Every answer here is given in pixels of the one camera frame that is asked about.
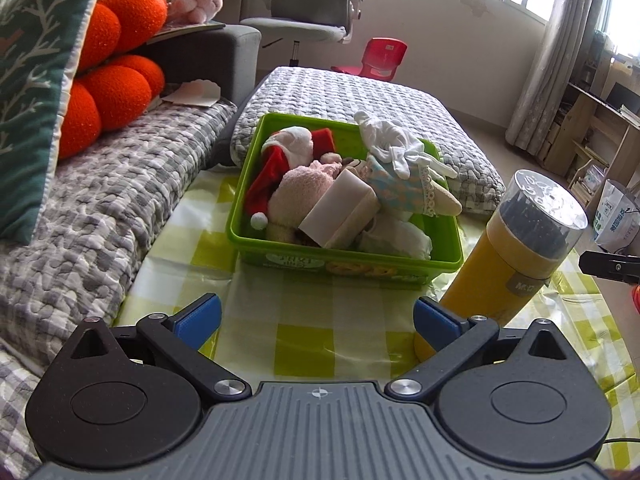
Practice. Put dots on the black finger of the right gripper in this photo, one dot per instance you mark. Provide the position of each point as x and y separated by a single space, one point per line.
612 267

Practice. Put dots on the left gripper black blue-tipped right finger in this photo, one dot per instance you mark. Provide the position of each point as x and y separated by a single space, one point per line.
459 344

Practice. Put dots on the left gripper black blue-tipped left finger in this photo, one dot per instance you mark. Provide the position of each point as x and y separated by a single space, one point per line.
174 342

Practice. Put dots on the white cloth glove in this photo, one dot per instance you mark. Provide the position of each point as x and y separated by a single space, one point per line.
391 144

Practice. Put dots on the santa claus plush toy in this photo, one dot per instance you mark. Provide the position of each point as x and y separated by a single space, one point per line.
285 150

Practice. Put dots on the white paper shopping bag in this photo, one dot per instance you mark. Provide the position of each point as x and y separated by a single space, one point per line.
616 221

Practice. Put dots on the yellow checkered plastic tablecloth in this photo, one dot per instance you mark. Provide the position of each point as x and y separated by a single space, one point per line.
295 325

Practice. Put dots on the yellow cylinder clear-lid container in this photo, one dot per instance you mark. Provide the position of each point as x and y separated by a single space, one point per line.
535 226

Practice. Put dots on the wooden desk with shelves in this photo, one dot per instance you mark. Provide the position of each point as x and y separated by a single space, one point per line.
586 131

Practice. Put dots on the green plastic storage bin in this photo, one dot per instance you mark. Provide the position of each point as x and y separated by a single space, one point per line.
254 248

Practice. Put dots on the grey sofa with quilted cover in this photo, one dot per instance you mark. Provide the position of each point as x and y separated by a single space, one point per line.
106 208

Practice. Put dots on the pastel checkered cloth doll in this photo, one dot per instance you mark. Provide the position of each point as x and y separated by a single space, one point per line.
420 193

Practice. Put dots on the white rectangular sponge block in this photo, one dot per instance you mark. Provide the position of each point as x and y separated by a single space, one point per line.
342 212

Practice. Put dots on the black laptop on desk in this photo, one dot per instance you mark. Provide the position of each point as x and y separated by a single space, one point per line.
622 98

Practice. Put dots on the pink fluffy plush toy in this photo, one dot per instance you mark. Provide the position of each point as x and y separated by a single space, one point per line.
299 190

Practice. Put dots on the grey window curtain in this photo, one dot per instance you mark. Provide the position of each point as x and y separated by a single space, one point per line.
566 40

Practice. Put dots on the white scalloped paper fan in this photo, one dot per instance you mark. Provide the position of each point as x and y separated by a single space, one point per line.
200 92

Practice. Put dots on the orange segmented plush pillow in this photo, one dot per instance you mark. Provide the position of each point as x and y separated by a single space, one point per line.
113 85

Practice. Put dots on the grey patterned ottoman cushion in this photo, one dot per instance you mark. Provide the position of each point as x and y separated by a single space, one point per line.
334 96

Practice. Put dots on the red plastic child chair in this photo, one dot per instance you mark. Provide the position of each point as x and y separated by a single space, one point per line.
380 60

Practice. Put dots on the book on sofa armrest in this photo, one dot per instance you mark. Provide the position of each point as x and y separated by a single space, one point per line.
174 30

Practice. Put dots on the pink pig plush toy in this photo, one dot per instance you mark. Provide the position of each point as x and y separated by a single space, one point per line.
193 11

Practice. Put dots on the dark green patterned cushion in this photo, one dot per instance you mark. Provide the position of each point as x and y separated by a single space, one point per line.
42 46

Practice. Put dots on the grey office swivel chair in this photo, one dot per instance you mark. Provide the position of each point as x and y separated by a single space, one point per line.
301 21

